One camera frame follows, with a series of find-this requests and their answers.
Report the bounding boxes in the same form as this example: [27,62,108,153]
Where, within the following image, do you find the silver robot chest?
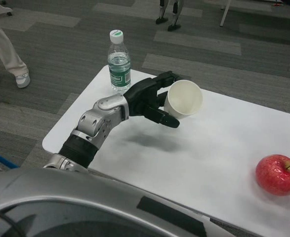
[0,167,226,237]

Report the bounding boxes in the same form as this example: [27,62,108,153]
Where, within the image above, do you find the humanoid robot legs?
[155,0,185,32]

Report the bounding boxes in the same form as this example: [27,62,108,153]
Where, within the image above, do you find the white metal frame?
[219,0,290,27]

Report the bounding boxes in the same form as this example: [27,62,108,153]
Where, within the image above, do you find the red apple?
[255,154,290,197]

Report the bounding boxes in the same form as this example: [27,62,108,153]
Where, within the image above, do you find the white paper cup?
[163,79,204,120]

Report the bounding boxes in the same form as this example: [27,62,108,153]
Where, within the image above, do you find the person in beige trousers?
[0,0,31,95]

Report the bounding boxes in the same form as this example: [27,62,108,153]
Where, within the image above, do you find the blue cable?
[0,148,20,170]

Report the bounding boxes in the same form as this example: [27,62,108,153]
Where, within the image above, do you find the clear plastic water bottle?
[107,29,132,94]

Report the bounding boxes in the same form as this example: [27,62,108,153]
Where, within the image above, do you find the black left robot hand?
[123,70,184,129]

